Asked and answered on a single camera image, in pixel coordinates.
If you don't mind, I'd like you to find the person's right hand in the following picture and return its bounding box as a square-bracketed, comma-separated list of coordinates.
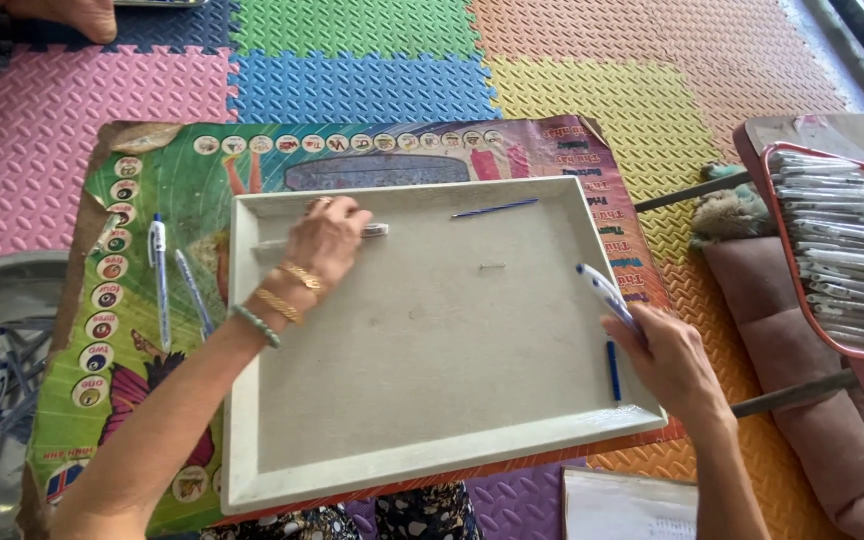
[600, 301, 735, 434]

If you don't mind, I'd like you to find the person's left hand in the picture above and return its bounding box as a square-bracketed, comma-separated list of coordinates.
[282, 195, 375, 292]

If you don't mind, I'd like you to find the clear pen barrel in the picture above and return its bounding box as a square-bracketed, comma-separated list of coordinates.
[174, 248, 216, 340]
[252, 222, 390, 253]

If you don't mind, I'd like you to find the white blue ballpoint pen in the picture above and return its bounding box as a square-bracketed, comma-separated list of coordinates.
[147, 213, 173, 354]
[575, 262, 643, 336]

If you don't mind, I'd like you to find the short blue pen part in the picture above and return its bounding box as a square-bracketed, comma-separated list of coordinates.
[606, 339, 624, 404]

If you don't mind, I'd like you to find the gold bangle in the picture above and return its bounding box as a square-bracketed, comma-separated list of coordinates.
[254, 287, 304, 327]
[276, 261, 325, 294]

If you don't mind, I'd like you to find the colourful foam puzzle mat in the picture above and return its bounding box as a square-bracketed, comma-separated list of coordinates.
[0, 0, 864, 540]

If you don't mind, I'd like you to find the thin blue pen refill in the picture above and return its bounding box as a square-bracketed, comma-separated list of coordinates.
[451, 198, 540, 219]

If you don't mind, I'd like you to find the white rectangular tray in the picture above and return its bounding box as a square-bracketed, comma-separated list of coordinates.
[220, 174, 670, 517]

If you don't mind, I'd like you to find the white paper notebook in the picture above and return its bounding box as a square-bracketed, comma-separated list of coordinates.
[560, 465, 701, 540]

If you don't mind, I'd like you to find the colourful picture poster board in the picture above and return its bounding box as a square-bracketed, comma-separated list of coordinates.
[19, 114, 687, 538]

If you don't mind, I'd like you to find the pink padded cushion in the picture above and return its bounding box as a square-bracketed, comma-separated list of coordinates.
[702, 234, 864, 540]

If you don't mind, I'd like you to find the red plastic basket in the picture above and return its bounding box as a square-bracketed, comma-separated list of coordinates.
[760, 141, 864, 369]

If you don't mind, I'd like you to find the stack of white pens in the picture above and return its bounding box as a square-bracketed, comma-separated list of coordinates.
[768, 150, 864, 355]

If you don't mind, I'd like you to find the small clear plastic piece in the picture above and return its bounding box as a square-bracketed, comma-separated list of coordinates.
[90, 213, 123, 257]

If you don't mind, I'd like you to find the person's floral patterned clothing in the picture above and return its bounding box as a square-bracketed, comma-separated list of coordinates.
[199, 480, 484, 540]

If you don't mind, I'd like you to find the heap of blue pen parts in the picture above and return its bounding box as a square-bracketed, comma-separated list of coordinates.
[0, 316, 56, 464]

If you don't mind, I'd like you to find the green bead bracelet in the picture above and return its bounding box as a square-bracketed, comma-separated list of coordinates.
[229, 303, 283, 351]

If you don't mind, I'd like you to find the dark sliding door rail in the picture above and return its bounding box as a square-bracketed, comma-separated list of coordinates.
[803, 0, 864, 114]

